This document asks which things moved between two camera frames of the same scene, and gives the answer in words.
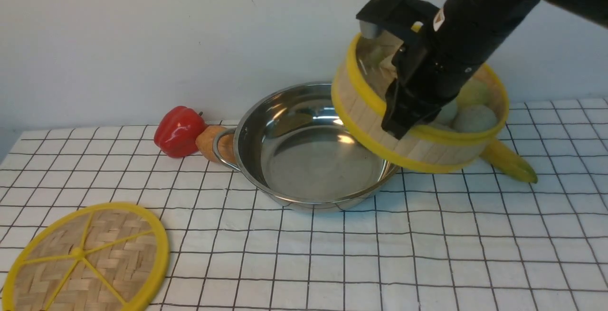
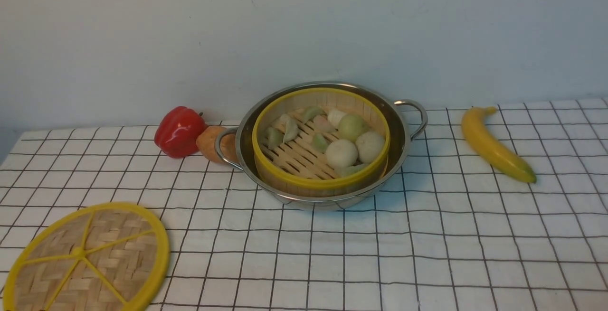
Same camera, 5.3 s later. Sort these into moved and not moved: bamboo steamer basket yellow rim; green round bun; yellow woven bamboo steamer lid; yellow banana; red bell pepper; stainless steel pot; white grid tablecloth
Moved: green round bun; bamboo steamer basket yellow rim
Not moved: yellow banana; red bell pepper; stainless steel pot; yellow woven bamboo steamer lid; white grid tablecloth
